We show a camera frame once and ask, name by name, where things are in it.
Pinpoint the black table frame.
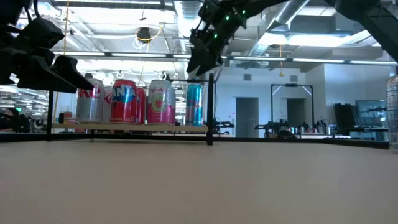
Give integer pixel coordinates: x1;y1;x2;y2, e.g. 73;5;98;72
0;132;391;150

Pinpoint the blue Red Bull can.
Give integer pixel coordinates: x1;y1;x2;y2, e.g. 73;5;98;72
185;83;204;127
385;75;398;154

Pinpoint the grey computer monitor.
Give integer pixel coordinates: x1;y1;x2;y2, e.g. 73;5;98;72
355;99;388;127

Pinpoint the person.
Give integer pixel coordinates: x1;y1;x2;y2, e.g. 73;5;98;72
0;107;32;133

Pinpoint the pink Spindrift can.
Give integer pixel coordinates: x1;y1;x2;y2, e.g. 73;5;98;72
147;79;175;126

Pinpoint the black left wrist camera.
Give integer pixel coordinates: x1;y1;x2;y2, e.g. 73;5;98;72
17;17;65;50

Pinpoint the black ceiling dome camera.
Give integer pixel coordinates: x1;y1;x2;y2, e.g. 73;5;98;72
136;27;152;44

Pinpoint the silver Diet Coke can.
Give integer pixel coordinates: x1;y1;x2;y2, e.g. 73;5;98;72
102;86;113;124
76;78;106;124

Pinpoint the red Fanta strawberry can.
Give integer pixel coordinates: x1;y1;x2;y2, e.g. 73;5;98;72
110;79;138;124
136;87;147;124

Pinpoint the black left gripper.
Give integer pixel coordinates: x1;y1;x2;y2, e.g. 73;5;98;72
0;27;96;94

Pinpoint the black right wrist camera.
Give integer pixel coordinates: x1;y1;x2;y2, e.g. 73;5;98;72
198;0;220;26

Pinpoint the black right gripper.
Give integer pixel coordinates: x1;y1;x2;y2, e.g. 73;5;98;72
186;6;246;77

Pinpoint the colourful boxes stack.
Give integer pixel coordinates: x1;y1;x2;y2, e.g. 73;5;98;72
58;111;78;133

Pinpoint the dark background desk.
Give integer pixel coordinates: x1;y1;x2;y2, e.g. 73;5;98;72
341;126;391;141

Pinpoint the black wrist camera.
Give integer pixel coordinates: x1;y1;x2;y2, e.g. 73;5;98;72
17;17;65;50
198;0;220;26

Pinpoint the wooden shelf board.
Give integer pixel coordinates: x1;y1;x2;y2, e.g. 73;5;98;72
52;123;208;133

